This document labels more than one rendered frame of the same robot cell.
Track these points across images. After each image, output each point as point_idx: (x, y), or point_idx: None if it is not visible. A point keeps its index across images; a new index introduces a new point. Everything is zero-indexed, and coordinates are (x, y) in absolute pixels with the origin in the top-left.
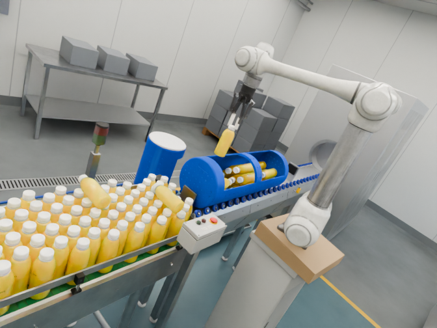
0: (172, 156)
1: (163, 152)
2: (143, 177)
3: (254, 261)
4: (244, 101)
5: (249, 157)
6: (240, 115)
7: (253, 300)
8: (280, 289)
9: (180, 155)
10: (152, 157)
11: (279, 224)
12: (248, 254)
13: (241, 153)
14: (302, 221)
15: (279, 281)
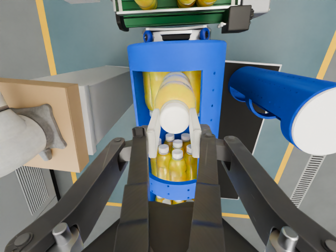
0: (289, 108)
1: (306, 94)
2: (287, 75)
3: (79, 81)
4: (123, 210)
5: (174, 188)
6: (139, 141)
7: (79, 75)
8: (40, 78)
9: (284, 124)
10: (311, 82)
11: (48, 110)
12: (90, 82)
13: (195, 187)
14: None
15: (41, 79)
